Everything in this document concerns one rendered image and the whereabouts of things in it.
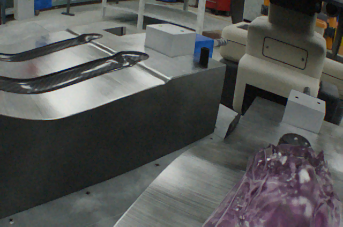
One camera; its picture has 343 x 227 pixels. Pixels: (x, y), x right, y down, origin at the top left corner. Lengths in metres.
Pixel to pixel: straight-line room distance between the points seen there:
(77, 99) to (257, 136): 0.17
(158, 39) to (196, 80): 0.07
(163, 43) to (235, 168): 0.20
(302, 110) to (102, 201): 0.22
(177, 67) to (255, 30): 0.41
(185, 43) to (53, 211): 0.24
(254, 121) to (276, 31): 0.41
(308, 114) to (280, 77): 0.36
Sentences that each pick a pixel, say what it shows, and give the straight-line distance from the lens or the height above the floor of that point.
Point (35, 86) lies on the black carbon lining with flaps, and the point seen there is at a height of 0.88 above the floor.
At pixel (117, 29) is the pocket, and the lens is 0.46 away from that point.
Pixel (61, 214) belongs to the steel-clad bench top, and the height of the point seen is 0.80.
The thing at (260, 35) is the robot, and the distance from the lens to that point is 0.68.
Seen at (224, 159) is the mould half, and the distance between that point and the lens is 0.17.
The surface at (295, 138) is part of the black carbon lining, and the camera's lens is 0.29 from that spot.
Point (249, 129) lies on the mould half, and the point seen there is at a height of 0.85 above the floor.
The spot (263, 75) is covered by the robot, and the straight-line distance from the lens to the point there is 0.67.
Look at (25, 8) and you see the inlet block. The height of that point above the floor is 0.93.
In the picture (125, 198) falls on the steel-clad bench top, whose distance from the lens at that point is 0.26.
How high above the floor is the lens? 0.99
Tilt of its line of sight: 26 degrees down
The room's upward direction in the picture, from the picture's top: 6 degrees clockwise
